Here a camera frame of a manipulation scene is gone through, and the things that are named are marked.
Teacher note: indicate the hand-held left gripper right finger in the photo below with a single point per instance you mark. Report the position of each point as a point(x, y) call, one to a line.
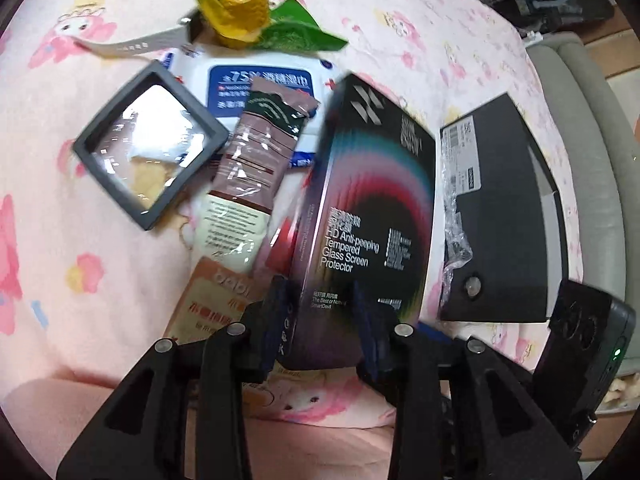
point(367, 345)

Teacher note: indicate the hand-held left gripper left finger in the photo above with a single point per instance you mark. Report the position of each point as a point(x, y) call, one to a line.
point(277, 310)

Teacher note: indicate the red box with man portrait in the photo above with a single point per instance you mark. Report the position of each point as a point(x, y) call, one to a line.
point(285, 245)

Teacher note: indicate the black cardboard box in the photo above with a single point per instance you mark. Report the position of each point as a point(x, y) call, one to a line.
point(505, 240)

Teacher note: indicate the black screen protector box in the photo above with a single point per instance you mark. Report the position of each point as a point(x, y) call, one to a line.
point(370, 200)

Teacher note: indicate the peach printed packet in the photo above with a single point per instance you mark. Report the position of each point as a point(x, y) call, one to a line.
point(210, 295)

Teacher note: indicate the brown sachet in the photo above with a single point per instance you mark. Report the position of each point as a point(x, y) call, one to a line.
point(260, 150)

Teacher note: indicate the grey padded headboard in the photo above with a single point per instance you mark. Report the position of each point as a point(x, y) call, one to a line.
point(600, 160)

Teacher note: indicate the pink printed blanket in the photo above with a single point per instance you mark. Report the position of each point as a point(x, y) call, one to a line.
point(60, 260)

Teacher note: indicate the blue white wet wipes pack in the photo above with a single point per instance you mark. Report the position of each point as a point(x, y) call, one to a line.
point(260, 82)

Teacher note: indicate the white paper strip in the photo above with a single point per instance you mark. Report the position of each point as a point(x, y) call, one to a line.
point(135, 45)

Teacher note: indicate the green yellow wrapper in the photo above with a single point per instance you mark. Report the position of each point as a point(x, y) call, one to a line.
point(240, 10)

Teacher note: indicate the white charger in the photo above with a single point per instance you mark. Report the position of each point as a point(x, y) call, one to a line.
point(532, 36)

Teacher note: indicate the dark grey square frame case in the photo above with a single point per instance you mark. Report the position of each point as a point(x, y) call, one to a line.
point(150, 145)

